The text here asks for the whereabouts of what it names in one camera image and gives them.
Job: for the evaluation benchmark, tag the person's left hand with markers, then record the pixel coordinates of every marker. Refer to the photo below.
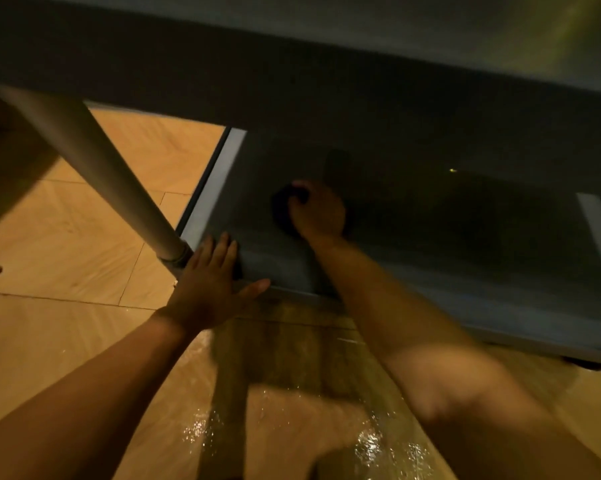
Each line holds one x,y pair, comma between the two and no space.
205,294

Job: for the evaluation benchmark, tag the person's left thumb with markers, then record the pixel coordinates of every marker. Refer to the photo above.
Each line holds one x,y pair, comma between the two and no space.
254,288

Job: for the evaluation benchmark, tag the person's right hand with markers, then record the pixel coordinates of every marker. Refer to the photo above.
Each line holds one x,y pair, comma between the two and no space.
318,214

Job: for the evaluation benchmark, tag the dark round scrubbing pad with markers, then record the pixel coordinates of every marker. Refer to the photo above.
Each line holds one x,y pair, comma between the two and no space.
282,209

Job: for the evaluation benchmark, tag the person's left little finger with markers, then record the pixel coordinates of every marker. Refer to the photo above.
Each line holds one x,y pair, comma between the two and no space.
193,259

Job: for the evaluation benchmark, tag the person's right fingers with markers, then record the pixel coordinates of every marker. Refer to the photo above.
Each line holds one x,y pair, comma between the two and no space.
308,190

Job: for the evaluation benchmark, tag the grey table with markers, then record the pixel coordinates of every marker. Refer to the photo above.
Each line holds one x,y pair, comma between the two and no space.
330,59

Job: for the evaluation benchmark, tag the person's left forearm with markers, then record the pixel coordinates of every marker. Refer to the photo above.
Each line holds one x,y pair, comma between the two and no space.
75,399

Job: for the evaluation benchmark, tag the white round table leg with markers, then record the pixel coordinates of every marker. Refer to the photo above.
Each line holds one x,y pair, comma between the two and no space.
100,164

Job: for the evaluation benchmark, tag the person's left middle finger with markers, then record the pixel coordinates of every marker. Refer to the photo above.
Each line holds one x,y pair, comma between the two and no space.
221,248

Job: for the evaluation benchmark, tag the person's right forearm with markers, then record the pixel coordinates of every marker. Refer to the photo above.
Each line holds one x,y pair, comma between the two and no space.
430,364

